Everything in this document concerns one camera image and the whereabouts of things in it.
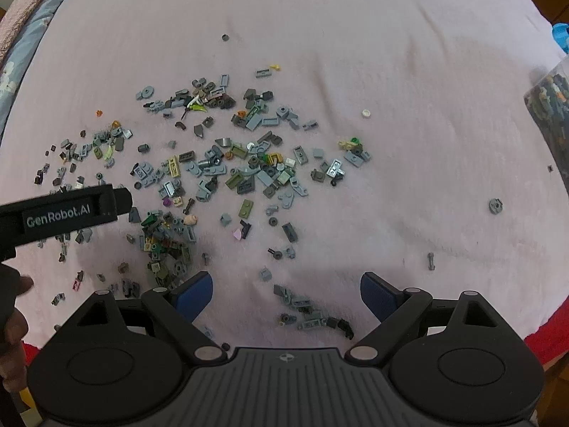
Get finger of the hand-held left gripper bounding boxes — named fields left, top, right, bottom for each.
left=113, top=188, right=133, bottom=222

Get heap of colourful toy bricks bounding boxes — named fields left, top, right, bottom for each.
left=527, top=75, right=569, bottom=161

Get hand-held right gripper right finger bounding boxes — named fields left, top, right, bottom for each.
left=346, top=271, right=503, bottom=364

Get blue patterned quilt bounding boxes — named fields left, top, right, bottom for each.
left=0, top=0, right=90, bottom=143

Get clear plastic storage box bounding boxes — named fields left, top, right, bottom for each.
left=523, top=23, right=569, bottom=174

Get person's left hand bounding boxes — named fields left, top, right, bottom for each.
left=0, top=277, right=35, bottom=359

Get pink fuzzy blanket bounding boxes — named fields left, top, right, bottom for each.
left=0, top=0, right=74, bottom=63

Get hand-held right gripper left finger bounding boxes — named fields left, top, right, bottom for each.
left=71, top=270, right=228, bottom=363

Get grey toy bricks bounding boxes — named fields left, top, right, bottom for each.
left=33, top=33, right=554, bottom=341

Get pink bedsheet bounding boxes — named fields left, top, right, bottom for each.
left=0, top=0, right=569, bottom=352

